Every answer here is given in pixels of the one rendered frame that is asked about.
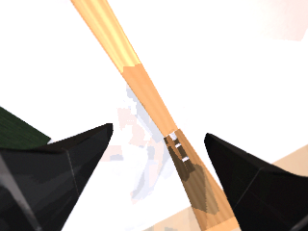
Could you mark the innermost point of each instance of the light wooden board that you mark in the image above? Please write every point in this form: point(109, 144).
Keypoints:
point(99, 16)

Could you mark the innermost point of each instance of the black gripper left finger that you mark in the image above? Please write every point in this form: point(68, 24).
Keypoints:
point(47, 182)

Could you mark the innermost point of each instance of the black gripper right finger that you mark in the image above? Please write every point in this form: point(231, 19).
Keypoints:
point(262, 196)

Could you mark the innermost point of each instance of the wooden post with slot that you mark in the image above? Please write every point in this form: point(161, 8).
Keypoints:
point(209, 203)

